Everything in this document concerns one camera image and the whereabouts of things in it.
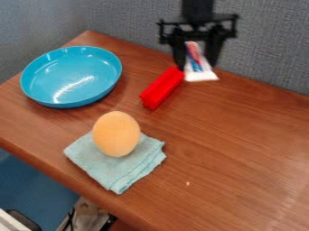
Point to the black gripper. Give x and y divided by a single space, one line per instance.
199 24

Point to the orange egg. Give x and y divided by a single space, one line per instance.
117 133

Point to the white toothpaste tube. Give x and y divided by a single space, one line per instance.
197 67

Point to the grey object under table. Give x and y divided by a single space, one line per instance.
88 217

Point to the red plastic block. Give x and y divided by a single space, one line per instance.
161 88

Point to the light blue folded cloth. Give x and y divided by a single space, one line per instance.
117 172

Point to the white black object bottom left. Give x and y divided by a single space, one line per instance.
14 221

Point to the blue plate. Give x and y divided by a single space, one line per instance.
72 76

